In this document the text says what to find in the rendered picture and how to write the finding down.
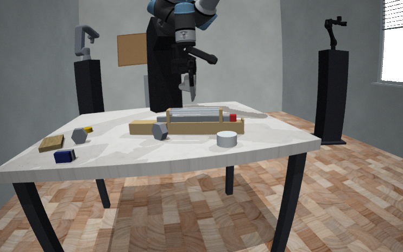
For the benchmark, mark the tan wooden block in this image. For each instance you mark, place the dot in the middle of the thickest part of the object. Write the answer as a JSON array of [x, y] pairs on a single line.
[[51, 143]]

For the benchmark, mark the yellow disc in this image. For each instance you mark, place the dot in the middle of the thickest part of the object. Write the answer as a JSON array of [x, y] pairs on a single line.
[[88, 129]]

